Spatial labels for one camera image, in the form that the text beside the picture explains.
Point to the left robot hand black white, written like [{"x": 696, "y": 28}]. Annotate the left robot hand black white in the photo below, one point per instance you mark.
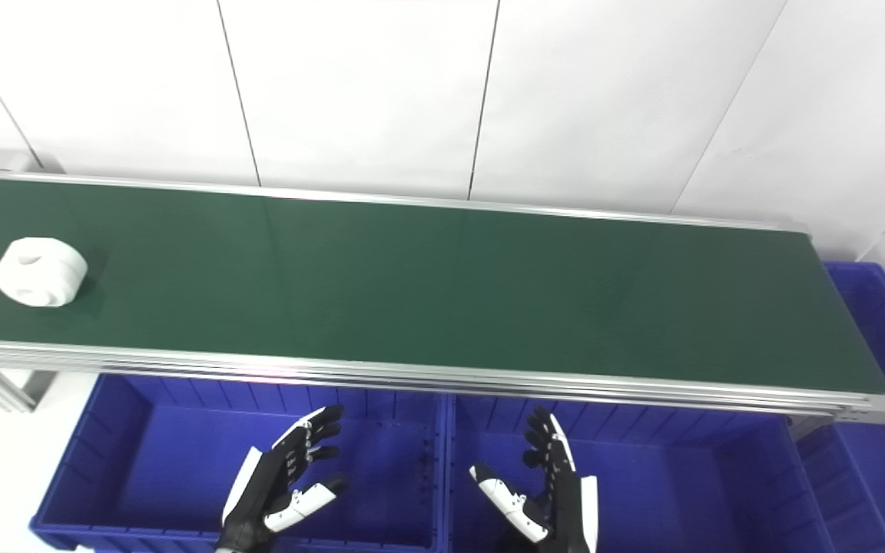
[{"x": 266, "y": 491}]

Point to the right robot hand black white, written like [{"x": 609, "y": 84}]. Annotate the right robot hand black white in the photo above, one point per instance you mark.
[{"x": 561, "y": 491}]

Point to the white round plastic part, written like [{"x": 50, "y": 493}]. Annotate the white round plastic part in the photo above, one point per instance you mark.
[{"x": 40, "y": 271}]

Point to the blue plastic bin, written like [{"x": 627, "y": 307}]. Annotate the blue plastic bin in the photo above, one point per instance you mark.
[
  {"x": 657, "y": 491},
  {"x": 258, "y": 468},
  {"x": 880, "y": 430}
]

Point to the green conveyor belt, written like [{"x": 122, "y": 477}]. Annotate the green conveyor belt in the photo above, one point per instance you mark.
[
  {"x": 488, "y": 384},
  {"x": 412, "y": 284}
]

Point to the aluminium conveyor leg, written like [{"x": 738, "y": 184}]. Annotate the aluminium conveyor leg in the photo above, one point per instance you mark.
[{"x": 4, "y": 385}]

